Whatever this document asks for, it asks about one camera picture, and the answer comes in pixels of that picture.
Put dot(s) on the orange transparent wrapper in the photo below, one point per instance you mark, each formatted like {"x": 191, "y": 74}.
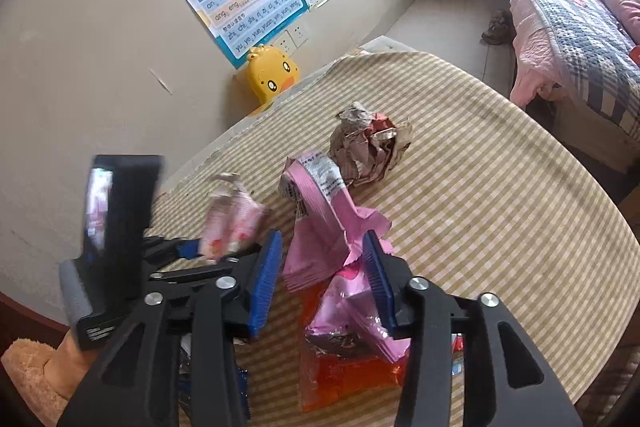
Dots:
{"x": 345, "y": 382}

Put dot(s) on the red white packet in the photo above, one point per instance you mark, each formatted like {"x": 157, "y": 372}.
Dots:
{"x": 457, "y": 354}

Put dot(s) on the crumpled paper ball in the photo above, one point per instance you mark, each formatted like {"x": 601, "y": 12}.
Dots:
{"x": 370, "y": 147}

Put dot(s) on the small pink printed packet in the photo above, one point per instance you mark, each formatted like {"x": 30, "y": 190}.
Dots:
{"x": 232, "y": 217}

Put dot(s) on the white wall socket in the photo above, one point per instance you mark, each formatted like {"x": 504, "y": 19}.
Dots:
{"x": 300, "y": 37}
{"x": 282, "y": 43}

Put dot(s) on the pink foil snack packet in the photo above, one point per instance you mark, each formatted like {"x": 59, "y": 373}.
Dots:
{"x": 350, "y": 317}

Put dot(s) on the beige checkered tablecloth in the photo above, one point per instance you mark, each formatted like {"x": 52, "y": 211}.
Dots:
{"x": 500, "y": 207}

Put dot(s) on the large pink labelled wrapper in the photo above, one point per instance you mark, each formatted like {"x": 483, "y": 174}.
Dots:
{"x": 320, "y": 217}

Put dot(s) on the pair of brown shoes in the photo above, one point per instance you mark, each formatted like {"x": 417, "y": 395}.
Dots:
{"x": 497, "y": 29}

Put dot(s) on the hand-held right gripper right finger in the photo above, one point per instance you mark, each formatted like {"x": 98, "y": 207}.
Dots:
{"x": 381, "y": 287}

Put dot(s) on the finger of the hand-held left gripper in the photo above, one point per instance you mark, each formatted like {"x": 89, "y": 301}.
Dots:
{"x": 170, "y": 247}
{"x": 200, "y": 269}

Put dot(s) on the pink bed sheet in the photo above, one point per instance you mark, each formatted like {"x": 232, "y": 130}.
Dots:
{"x": 532, "y": 57}

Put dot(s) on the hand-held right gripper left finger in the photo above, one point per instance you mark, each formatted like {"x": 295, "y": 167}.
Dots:
{"x": 262, "y": 287}

